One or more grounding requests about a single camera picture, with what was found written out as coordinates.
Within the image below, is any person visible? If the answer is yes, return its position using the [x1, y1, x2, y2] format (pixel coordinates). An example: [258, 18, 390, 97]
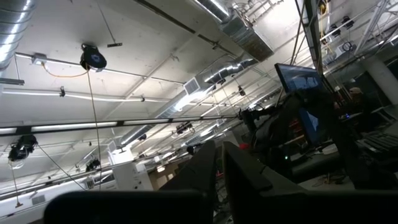
[334, 86, 374, 125]

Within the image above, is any rectangular metal ventilation duct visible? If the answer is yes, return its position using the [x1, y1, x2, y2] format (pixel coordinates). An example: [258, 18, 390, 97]
[192, 0, 275, 62]

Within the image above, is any black beam with light strips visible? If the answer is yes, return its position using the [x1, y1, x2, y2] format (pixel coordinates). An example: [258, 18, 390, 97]
[0, 115, 240, 137]

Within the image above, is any black raised monitor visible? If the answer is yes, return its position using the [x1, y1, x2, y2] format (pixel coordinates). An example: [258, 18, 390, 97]
[274, 63, 326, 94]

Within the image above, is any dark grey operator desk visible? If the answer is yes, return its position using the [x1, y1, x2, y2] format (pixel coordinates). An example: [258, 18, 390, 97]
[290, 130, 398, 190]

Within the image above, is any white cabinet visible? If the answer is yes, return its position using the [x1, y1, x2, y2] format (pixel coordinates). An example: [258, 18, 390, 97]
[107, 148, 154, 191]

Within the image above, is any round silver ventilation duct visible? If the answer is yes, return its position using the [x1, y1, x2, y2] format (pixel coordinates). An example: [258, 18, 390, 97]
[119, 57, 259, 147]
[0, 0, 37, 71]

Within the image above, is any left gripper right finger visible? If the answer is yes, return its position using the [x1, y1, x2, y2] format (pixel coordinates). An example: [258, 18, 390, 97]
[221, 141, 308, 224]

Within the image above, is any white round column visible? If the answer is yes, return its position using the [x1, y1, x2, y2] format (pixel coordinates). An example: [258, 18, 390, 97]
[360, 55, 398, 105]

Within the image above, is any blue-lit desk screen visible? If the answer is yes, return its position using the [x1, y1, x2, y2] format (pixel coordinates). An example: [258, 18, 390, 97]
[297, 107, 321, 147]

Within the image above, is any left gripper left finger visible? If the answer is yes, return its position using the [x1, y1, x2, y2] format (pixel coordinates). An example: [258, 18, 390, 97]
[160, 139, 218, 224]

